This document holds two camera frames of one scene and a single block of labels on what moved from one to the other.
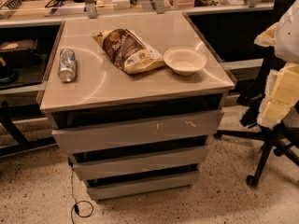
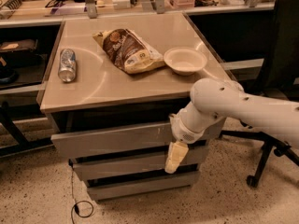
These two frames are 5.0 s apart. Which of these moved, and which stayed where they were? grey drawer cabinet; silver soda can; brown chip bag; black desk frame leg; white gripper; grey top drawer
Moved: white gripper; grey top drawer
Stayed: brown chip bag; grey drawer cabinet; black desk frame leg; silver soda can
